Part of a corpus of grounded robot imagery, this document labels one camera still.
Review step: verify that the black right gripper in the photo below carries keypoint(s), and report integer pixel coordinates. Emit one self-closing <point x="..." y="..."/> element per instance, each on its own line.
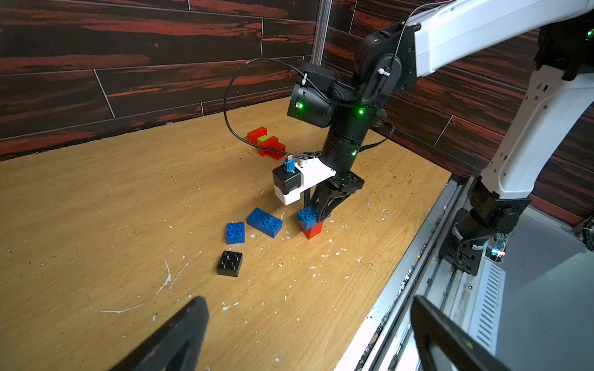
<point x="330" y="193"/>

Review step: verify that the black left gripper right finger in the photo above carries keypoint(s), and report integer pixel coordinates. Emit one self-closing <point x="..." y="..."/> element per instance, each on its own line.
<point x="443" y="345"/>

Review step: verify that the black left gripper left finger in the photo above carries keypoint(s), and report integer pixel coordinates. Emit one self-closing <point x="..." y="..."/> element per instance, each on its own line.
<point x="176" y="345"/>

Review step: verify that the blue long brick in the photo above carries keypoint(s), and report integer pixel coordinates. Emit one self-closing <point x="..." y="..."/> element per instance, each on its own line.
<point x="264" y="222"/>
<point x="307" y="217"/>

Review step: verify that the red tall square brick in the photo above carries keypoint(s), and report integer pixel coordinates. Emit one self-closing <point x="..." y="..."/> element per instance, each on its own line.
<point x="313" y="231"/>

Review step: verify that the red long brick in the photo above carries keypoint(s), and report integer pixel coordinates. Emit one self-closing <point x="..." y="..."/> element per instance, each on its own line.
<point x="278" y="152"/>
<point x="271" y="143"/>

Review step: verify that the green square brick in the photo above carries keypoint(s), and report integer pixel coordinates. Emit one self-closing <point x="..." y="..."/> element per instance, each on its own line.
<point x="263" y="139"/>

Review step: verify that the small red base brick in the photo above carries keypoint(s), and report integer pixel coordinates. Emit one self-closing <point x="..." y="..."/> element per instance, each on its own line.
<point x="254" y="135"/>

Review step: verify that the small blue square brick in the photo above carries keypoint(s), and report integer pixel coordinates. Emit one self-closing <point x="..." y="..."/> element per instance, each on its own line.
<point x="235" y="233"/>

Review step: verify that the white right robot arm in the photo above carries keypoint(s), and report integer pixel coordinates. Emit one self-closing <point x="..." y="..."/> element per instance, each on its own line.
<point x="458" y="116"/>

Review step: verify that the black square brick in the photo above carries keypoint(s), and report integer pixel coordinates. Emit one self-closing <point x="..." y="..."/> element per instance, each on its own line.
<point x="230" y="263"/>

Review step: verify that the aluminium front base rails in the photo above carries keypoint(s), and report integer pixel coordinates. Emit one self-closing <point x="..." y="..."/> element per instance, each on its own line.
<point x="532" y="311"/>

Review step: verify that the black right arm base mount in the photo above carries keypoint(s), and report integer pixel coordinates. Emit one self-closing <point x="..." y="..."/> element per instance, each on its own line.
<point x="489" y="215"/>

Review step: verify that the aluminium frame rail right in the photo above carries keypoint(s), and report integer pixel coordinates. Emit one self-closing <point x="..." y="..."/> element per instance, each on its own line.
<point x="322" y="24"/>

